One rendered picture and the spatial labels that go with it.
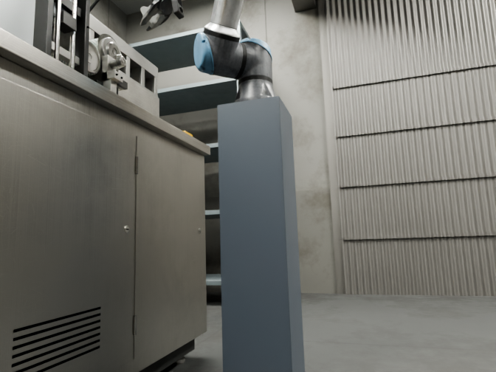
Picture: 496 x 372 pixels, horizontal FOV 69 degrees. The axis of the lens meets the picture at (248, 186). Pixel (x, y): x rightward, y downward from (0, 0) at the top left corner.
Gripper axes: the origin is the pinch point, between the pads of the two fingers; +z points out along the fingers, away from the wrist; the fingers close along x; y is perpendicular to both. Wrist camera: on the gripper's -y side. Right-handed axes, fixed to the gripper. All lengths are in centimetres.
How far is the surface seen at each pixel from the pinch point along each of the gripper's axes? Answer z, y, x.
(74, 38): 17.3, -14.4, 32.7
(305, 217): 24, -68, -211
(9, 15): 28.5, 9.4, 36.0
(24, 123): 31, -52, 60
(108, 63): 20.4, -4.2, 6.1
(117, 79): 22.0, -11.2, 4.8
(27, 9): 22.2, 4.8, 36.0
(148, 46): 16, 126, -143
